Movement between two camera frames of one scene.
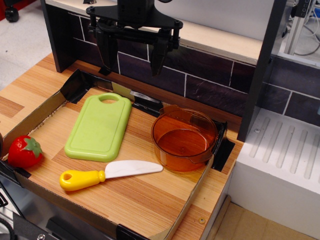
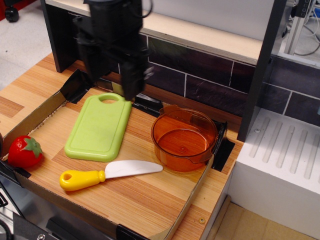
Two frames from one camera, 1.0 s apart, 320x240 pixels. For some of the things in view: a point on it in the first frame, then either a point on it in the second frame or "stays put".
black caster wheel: (11, 14) stays put
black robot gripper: (139, 19) to (115, 26)
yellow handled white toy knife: (74, 180) stays put
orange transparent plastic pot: (183, 139) stays put
